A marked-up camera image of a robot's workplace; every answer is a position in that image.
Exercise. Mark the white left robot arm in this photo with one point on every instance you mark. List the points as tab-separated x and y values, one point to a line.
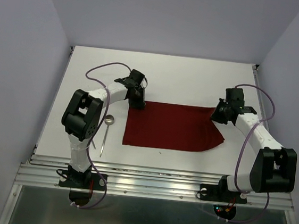
83	114

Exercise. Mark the aluminium front frame rail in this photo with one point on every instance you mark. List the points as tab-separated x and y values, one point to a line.
125	180

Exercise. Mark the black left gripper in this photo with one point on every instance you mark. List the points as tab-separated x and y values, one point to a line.
140	104

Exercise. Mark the dark red cloth napkin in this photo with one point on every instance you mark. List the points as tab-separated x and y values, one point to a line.
172	127

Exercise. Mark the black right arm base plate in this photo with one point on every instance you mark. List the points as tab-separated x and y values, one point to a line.
214	193

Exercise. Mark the silver metal spoon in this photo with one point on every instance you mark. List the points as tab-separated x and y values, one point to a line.
109	120

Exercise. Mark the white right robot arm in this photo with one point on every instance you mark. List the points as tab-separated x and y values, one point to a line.
274	167

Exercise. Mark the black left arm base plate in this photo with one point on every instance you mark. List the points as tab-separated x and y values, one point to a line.
90	182

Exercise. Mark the aluminium right side rail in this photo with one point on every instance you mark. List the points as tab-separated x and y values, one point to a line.
265	105

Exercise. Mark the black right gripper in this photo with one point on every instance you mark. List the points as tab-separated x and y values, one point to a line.
215	116

